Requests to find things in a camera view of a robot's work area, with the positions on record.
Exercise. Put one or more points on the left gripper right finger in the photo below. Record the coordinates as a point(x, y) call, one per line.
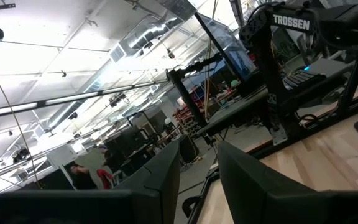
point(250, 186)

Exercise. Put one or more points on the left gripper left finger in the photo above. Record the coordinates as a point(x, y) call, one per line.
point(163, 174)

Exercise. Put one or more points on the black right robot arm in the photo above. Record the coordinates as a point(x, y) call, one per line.
point(272, 77)

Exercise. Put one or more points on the black workstation desk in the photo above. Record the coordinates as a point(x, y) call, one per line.
point(129, 146)

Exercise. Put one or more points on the red storage rack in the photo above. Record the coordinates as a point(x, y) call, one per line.
point(188, 121)

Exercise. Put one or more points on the grey desk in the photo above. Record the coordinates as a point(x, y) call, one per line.
point(235, 112)

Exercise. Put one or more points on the person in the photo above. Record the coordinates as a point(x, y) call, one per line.
point(82, 179)

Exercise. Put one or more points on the black partition panel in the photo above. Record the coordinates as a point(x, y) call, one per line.
point(51, 182)

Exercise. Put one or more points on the black keyboard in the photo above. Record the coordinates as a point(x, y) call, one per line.
point(303, 79)

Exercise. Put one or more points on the flat black monitor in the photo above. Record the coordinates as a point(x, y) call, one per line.
point(232, 49)

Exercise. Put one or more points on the black ceiling spotlight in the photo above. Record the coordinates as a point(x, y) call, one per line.
point(21, 155)

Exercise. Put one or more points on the black monitor stand post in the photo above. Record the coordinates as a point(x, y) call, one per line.
point(185, 93)

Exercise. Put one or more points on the black ceiling-mounted camera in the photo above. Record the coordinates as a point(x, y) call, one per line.
point(117, 99)

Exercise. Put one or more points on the silver ventilation duct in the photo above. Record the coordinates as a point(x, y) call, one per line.
point(148, 31)

